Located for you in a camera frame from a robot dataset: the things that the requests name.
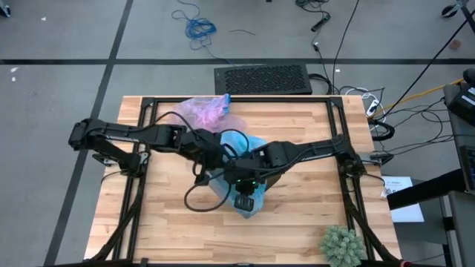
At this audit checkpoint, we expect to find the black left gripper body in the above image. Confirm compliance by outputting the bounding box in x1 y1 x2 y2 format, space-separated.
181 128 231 175

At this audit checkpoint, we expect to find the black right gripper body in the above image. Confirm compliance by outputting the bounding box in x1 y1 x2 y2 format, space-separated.
222 148 269 211

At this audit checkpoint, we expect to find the light blue trash bag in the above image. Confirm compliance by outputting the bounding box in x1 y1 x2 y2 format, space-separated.
206 130 269 220

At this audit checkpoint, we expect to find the pink drawstring trash bag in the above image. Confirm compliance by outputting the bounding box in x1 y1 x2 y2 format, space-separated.
173 93 248 134

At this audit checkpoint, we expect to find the black perforated computer case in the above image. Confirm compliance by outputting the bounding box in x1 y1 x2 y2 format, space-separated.
214 62 314 96

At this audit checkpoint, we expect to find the green artificial plant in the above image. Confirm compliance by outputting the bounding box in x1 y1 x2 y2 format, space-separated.
318 225 367 267

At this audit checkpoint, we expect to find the white power strip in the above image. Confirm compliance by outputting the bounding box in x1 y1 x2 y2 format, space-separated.
365 98 381 118

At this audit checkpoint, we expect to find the white paper sheet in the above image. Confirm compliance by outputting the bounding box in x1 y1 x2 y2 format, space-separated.
380 176 426 224

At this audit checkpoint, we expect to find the black power strip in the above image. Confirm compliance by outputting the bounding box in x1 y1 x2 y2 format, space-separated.
310 13 333 33

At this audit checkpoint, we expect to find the black beam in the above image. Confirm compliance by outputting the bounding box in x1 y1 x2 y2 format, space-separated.
385 168 469 211

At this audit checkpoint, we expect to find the black equipment cart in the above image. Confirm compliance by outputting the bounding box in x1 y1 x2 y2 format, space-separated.
443 68 475 267

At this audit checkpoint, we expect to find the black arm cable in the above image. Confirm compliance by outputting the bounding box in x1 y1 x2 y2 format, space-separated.
183 168 233 214
152 110 195 134

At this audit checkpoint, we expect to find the black aluminium rig frame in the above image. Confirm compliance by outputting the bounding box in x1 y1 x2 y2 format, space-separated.
88 95 402 267

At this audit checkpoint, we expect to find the blue cable coil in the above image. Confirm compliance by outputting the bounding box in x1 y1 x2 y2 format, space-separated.
171 0 233 66

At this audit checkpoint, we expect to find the coiled black cable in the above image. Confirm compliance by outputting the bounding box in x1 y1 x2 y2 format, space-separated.
370 118 396 142

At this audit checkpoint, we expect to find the black floor cable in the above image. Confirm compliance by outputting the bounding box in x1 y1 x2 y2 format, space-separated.
331 0 361 94

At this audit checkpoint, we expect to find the yellow cable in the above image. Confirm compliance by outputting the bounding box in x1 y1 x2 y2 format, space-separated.
373 77 465 116

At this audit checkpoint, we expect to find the long black cable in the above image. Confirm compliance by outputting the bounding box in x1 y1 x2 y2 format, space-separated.
384 17 475 113

